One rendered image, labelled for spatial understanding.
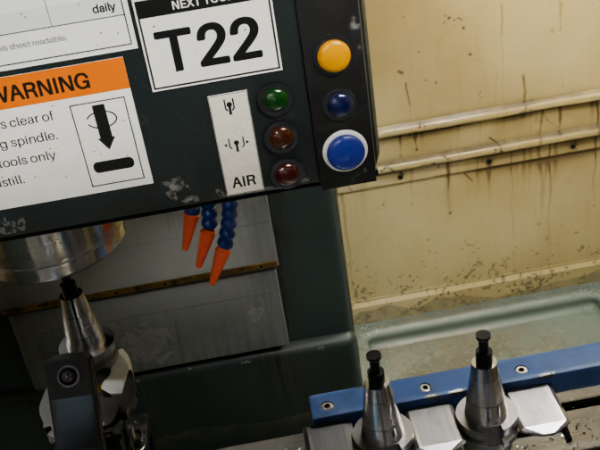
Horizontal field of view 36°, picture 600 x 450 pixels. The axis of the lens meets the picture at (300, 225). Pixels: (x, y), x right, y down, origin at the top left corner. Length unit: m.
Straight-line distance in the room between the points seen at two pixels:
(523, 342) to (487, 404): 1.15
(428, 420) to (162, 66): 0.50
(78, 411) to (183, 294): 0.64
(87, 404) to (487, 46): 1.19
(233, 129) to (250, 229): 0.79
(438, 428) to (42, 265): 0.44
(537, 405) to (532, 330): 1.13
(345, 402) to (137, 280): 0.61
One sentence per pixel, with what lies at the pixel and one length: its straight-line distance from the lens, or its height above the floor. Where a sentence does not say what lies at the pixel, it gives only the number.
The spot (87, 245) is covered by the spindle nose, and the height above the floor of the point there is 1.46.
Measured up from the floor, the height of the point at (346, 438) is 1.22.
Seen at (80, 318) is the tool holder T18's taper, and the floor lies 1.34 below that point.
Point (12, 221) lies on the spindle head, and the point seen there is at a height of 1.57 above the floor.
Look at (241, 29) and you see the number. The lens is 0.68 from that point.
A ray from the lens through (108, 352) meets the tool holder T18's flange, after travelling 1.06.
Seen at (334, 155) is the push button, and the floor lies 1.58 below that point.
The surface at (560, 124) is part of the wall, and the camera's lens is 1.99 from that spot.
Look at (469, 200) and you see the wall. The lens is 2.01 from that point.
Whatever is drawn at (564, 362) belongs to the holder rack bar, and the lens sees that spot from 1.06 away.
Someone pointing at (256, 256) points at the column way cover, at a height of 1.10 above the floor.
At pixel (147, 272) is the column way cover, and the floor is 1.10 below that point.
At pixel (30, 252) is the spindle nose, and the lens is 0.92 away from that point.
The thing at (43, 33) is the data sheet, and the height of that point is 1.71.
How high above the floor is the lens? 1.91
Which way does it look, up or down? 31 degrees down
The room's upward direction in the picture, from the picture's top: 9 degrees counter-clockwise
